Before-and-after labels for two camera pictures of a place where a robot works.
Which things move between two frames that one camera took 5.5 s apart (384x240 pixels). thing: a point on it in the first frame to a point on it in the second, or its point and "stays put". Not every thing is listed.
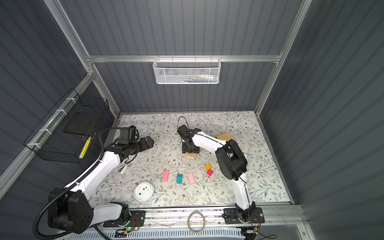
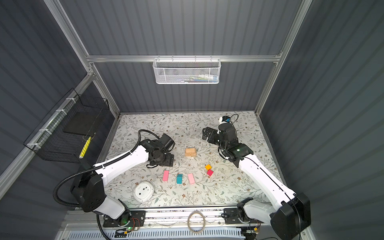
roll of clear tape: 188,220 stays put
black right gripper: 184,149 to 214,132
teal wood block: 179,179 stays put
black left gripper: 144,146 to 169,161
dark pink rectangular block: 165,176 stays put
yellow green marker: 85,147 stays put
